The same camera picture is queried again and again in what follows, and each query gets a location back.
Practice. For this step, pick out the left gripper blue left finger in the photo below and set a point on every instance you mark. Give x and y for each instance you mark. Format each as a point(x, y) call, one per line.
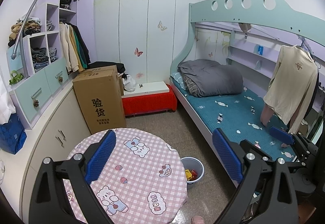
point(97, 155)

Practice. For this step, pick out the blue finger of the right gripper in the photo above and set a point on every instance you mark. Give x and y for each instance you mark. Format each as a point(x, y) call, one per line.
point(281, 135)

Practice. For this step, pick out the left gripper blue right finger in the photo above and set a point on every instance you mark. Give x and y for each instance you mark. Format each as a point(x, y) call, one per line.
point(231, 155)

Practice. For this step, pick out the yellow snack bag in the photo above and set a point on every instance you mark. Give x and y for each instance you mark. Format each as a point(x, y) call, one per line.
point(188, 175)

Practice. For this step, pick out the blue plastic trash bucket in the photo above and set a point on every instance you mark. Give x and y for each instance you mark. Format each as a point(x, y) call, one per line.
point(196, 168)

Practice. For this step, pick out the white curved base cabinet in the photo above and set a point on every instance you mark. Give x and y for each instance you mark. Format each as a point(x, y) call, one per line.
point(58, 130)

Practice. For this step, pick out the pink checkered tablecloth table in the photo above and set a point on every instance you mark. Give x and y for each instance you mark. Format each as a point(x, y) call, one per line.
point(143, 181)

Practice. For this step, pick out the beige hanging shirt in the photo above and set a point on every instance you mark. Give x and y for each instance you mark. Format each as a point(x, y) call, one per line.
point(291, 87)

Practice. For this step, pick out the large brown cardboard box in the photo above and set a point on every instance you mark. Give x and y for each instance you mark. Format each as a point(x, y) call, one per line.
point(99, 96)

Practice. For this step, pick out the white plastic bag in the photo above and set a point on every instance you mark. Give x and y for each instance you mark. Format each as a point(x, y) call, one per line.
point(129, 84)

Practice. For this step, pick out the person's foot pink slipper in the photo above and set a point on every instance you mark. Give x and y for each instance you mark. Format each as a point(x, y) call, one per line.
point(197, 220)

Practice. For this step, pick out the red covered low bench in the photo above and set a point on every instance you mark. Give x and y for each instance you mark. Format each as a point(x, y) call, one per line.
point(149, 98)

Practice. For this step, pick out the grey folded quilt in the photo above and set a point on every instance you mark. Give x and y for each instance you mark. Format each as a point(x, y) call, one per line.
point(205, 78)

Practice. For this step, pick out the blue paper bag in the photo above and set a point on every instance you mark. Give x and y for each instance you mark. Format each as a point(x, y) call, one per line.
point(12, 135)

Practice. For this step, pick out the hanging jackets row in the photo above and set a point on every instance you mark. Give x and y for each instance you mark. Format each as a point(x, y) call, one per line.
point(72, 51)

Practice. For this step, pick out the white paper shopping bag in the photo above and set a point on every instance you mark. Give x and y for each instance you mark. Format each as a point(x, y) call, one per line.
point(6, 105)

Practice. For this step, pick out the teal bunk bed frame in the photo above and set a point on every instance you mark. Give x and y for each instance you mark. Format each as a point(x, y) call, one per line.
point(248, 35)

